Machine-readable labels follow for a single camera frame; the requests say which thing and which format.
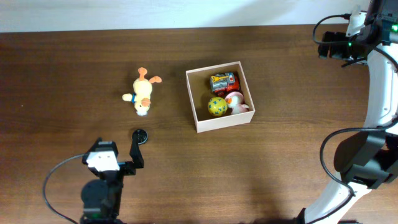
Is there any pink cardboard box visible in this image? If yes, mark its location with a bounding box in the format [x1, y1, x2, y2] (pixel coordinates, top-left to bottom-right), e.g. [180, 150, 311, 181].
[186, 62, 256, 133]

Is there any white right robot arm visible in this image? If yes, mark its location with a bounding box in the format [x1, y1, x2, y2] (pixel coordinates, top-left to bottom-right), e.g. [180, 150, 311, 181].
[294, 0, 397, 223]

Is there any red silver toy truck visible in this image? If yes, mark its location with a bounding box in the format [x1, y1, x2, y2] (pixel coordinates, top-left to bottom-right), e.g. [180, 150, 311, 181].
[210, 72, 240, 97]

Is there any yellow plush duck toy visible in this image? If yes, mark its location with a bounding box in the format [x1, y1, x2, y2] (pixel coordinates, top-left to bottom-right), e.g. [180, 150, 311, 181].
[122, 67, 162, 116]

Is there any yellow round toy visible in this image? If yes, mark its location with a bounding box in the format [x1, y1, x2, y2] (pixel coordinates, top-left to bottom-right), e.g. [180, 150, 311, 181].
[208, 96, 228, 117]

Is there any pink white duck figure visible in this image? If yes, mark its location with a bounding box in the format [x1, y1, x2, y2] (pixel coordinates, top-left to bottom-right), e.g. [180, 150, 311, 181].
[225, 91, 249, 115]

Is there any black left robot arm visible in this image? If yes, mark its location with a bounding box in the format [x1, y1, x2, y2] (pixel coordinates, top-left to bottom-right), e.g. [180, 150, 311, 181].
[80, 136, 147, 224]

